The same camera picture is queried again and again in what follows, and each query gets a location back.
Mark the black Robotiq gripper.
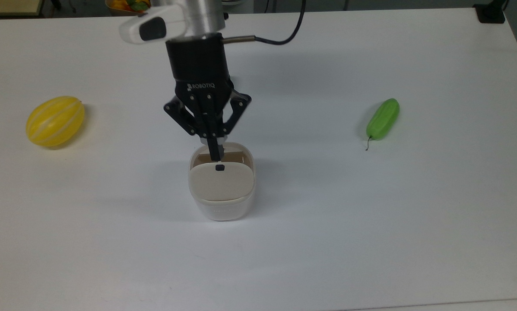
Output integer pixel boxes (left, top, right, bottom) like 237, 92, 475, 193
163, 34, 252, 160

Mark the beige flip-lid garbage bin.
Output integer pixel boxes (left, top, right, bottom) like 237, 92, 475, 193
188, 145, 256, 222

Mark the white wrist-mounted device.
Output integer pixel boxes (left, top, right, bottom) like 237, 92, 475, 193
119, 6, 190, 44

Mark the bowl of toy fruit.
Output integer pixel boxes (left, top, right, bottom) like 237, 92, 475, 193
105, 0, 152, 13

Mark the yellow striped melon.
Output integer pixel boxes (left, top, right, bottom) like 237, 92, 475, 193
26, 96, 86, 147

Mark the green cucumber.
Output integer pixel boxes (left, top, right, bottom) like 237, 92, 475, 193
365, 98, 400, 151

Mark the wooden table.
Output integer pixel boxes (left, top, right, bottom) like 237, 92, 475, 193
0, 0, 45, 17

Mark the black stand base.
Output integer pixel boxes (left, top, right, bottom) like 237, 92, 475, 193
473, 0, 508, 24

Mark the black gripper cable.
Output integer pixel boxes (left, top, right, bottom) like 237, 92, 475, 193
222, 0, 307, 46

